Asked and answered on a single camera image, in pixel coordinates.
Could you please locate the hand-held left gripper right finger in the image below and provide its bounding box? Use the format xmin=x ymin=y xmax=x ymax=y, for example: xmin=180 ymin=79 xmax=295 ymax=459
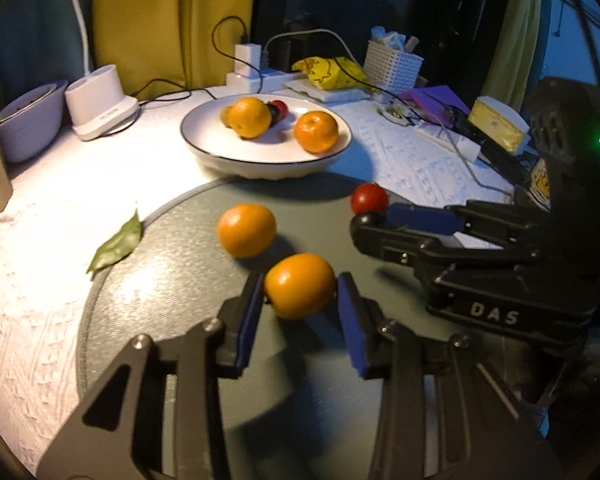
xmin=336 ymin=272 xmax=563 ymax=480

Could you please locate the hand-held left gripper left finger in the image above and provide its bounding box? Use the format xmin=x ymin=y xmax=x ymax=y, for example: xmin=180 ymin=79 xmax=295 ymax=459
xmin=36 ymin=272 xmax=266 ymax=480

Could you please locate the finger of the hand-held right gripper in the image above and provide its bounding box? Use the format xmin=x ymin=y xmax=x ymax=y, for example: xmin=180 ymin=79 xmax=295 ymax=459
xmin=350 ymin=225 xmax=556 ymax=282
xmin=386 ymin=200 xmax=557 ymax=249

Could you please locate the orange mandarin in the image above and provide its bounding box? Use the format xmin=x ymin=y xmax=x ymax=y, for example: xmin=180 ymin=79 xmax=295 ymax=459
xmin=294 ymin=111 xmax=340 ymax=155
xmin=228 ymin=97 xmax=272 ymax=140
xmin=216 ymin=203 xmax=278 ymax=259
xmin=264 ymin=253 xmax=337 ymax=320

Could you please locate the white ceramic bowl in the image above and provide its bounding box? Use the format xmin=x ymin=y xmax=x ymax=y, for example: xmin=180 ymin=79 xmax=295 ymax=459
xmin=180 ymin=94 xmax=355 ymax=181

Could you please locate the round grey placemat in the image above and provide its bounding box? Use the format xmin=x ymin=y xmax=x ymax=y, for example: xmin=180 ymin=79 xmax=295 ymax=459
xmin=75 ymin=172 xmax=551 ymax=480

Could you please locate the black rectangular device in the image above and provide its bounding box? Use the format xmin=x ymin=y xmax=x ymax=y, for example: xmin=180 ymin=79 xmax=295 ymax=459
xmin=450 ymin=110 xmax=528 ymax=183

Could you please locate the small white round gadget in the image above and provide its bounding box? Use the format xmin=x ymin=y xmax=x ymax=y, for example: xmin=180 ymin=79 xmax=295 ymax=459
xmin=378 ymin=104 xmax=412 ymax=123

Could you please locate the purple cloth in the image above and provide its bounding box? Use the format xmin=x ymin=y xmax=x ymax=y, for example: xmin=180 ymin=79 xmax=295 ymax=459
xmin=397 ymin=85 xmax=473 ymax=126

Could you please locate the yellow and white tissue box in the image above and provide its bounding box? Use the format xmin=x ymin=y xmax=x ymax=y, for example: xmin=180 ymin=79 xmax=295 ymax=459
xmin=467 ymin=95 xmax=531 ymax=155

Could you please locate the white flat packet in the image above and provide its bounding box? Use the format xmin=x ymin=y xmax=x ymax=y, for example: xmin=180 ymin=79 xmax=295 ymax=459
xmin=282 ymin=79 xmax=373 ymax=104

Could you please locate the green leaf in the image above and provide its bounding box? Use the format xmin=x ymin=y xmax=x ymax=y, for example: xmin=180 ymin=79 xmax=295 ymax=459
xmin=85 ymin=209 xmax=143 ymax=276

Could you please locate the white woven basket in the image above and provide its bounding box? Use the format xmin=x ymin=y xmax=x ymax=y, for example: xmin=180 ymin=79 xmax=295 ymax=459
xmin=364 ymin=26 xmax=425 ymax=96

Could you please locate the yellow snack bag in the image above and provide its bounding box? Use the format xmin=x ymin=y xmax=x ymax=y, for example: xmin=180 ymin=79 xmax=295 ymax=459
xmin=292 ymin=56 xmax=368 ymax=90

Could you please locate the white power strip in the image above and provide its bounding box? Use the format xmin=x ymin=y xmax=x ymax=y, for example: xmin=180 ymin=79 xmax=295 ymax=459
xmin=225 ymin=67 xmax=306 ymax=92

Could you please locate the black charger plug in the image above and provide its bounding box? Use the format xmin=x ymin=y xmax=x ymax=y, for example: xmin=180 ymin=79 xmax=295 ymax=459
xmin=270 ymin=35 xmax=306 ymax=72

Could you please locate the dark window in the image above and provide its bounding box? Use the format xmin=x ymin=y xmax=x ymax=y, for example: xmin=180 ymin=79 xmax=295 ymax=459
xmin=250 ymin=0 xmax=506 ymax=92

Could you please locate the olive green curtain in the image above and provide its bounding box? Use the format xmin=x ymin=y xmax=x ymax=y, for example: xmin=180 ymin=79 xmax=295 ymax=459
xmin=480 ymin=0 xmax=548 ymax=101

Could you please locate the white charger plug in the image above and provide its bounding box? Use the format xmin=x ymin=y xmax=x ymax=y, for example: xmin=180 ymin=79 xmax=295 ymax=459
xmin=234 ymin=43 xmax=263 ymax=79

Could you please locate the white desk lamp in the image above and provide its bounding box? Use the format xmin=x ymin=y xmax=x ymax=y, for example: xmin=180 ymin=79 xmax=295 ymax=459
xmin=62 ymin=0 xmax=141 ymax=142

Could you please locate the pale lavender bowl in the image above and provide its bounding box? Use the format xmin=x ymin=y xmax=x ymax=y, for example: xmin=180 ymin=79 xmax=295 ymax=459
xmin=0 ymin=80 xmax=69 ymax=163

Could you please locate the yellow curtain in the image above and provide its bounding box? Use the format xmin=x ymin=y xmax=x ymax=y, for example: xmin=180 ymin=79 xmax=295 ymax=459
xmin=91 ymin=0 xmax=258 ymax=88

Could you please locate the grey-blue curtain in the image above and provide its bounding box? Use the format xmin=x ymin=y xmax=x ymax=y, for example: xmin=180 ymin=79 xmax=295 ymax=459
xmin=0 ymin=0 xmax=98 ymax=92

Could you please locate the white adapter with cable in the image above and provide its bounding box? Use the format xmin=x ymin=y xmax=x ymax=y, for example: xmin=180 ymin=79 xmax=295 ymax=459
xmin=414 ymin=124 xmax=517 ymax=192

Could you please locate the white cable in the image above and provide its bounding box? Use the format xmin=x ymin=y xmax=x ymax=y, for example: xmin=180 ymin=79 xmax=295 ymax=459
xmin=264 ymin=29 xmax=358 ymax=63

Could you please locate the black cable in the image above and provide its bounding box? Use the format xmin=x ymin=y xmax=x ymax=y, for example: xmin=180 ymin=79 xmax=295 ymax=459
xmin=130 ymin=16 xmax=251 ymax=111

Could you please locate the black metal frame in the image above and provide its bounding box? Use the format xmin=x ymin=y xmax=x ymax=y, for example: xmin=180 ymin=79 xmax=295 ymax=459
xmin=560 ymin=0 xmax=600 ymax=111

